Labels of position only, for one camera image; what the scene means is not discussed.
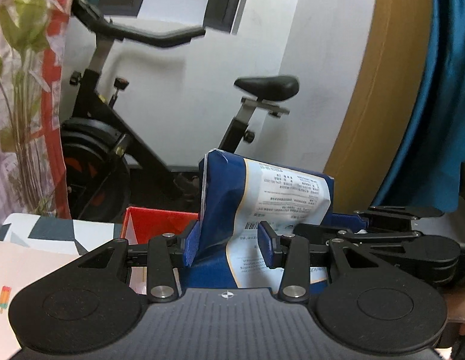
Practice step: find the red cardboard box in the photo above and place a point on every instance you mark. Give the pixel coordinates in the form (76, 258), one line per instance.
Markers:
(161, 225)

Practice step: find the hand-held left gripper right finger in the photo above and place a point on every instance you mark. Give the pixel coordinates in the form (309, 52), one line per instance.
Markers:
(266, 249)

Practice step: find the grey geometric printed blanket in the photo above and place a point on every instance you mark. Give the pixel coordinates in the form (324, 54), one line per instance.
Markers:
(48, 230)

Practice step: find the teal curtain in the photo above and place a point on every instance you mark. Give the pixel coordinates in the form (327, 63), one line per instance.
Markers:
(438, 120)

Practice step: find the white popsicle printed mat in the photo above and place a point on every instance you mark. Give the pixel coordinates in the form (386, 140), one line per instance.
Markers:
(30, 270)

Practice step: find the blue and white packet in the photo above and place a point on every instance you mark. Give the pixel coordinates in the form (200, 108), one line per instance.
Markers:
(225, 202)

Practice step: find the wooden door frame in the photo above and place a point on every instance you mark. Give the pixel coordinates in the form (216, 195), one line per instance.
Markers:
(378, 82)

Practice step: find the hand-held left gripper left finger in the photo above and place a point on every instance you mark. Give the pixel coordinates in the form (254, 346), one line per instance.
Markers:
(191, 249)

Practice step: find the dark framed window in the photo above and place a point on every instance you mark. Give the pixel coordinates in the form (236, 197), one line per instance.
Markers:
(225, 3)

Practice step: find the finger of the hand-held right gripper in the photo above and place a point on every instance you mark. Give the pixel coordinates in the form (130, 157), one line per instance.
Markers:
(397, 213)
(330, 232)

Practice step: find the black exercise bike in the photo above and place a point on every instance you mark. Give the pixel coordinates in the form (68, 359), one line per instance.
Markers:
(105, 150)

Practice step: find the pink leaf printed curtain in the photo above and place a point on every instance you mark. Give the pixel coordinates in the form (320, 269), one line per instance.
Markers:
(22, 101)

